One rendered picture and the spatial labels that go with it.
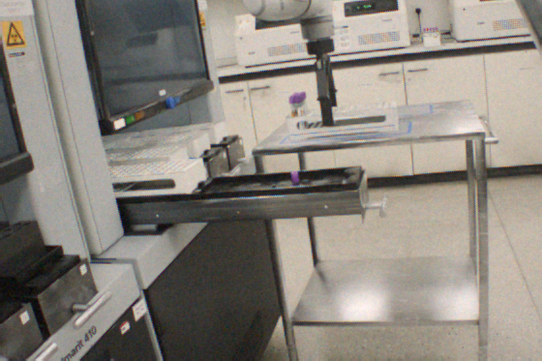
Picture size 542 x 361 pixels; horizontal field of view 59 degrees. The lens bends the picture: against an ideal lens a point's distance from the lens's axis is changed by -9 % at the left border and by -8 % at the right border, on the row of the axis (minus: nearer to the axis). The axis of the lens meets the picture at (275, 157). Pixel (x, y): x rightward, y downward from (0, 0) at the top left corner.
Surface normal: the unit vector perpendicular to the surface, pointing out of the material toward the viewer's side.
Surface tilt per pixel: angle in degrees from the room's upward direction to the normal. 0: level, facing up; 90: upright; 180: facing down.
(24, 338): 90
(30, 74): 90
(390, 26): 90
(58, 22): 90
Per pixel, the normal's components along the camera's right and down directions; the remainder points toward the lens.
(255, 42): -0.28, 0.27
